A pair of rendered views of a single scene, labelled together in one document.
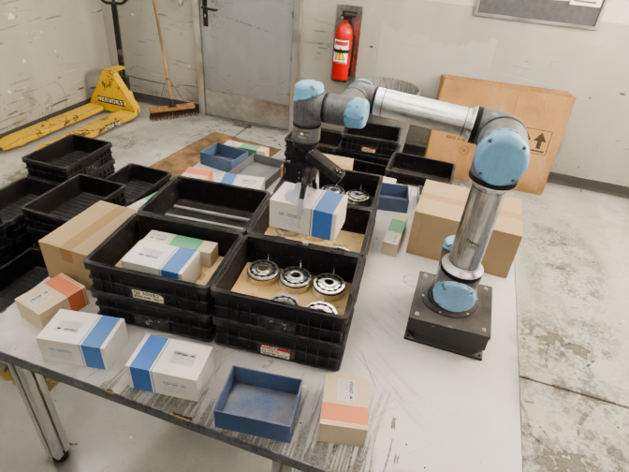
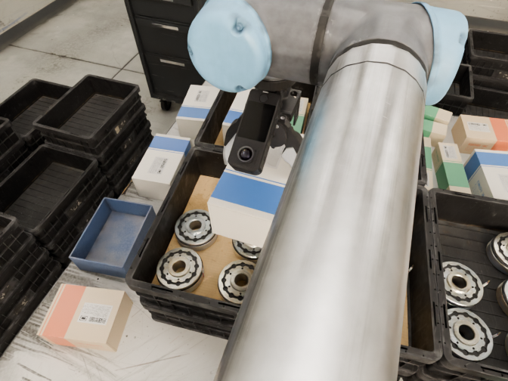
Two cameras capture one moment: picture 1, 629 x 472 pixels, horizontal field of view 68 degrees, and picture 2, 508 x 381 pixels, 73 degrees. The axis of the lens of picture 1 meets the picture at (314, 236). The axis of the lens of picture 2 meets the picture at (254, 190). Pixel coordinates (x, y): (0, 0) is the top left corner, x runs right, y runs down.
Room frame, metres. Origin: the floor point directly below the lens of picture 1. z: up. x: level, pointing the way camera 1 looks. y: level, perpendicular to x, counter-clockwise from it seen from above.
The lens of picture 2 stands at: (1.20, -0.37, 1.57)
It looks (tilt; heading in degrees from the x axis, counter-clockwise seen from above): 52 degrees down; 93
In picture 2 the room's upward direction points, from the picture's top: straight up
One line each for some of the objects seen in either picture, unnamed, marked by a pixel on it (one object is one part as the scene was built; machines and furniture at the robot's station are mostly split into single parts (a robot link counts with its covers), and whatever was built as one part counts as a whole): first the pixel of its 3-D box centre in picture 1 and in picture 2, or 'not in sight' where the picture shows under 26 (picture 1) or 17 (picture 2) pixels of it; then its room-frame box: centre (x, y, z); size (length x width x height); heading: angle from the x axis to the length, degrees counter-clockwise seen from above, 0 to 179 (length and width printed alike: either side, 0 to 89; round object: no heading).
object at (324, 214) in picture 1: (308, 210); (263, 183); (1.19, 0.02, 1.10); 0.20 x 0.12 x 0.09; 74
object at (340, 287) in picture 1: (329, 283); (241, 281); (1.15, -0.06, 0.86); 0.10 x 0.10 x 0.01
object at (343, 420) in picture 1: (343, 408); (88, 317); (0.78, -0.12, 0.74); 0.16 x 0.12 x 0.07; 176
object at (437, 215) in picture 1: (463, 226); not in sight; (1.67, -0.61, 0.80); 0.40 x 0.30 x 0.20; 73
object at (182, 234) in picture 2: (283, 306); (196, 226); (1.03, 0.07, 0.86); 0.10 x 0.10 x 0.01
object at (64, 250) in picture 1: (101, 244); not in sight; (1.35, 0.77, 0.78); 0.30 x 0.22 x 0.16; 164
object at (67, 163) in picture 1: (77, 184); (487, 83); (2.47, 1.46, 0.37); 0.40 x 0.30 x 0.45; 164
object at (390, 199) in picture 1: (387, 196); not in sight; (1.98, -0.33, 0.74); 0.20 x 0.15 x 0.07; 85
